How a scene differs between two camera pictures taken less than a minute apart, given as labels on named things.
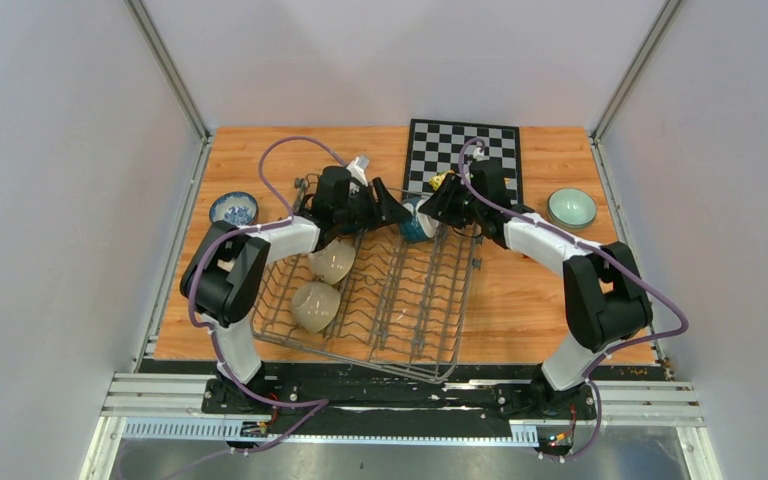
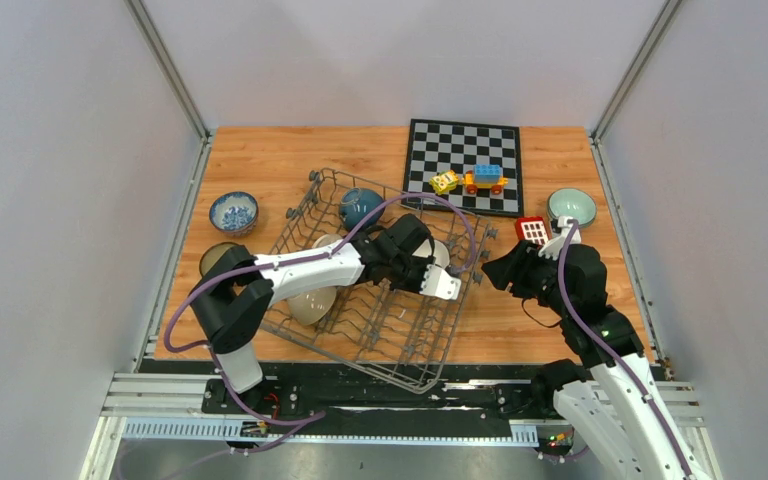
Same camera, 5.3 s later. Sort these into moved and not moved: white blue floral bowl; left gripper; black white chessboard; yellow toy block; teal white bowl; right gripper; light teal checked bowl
Moved: left gripper; right gripper; teal white bowl
Not moved: light teal checked bowl; white blue floral bowl; black white chessboard; yellow toy block
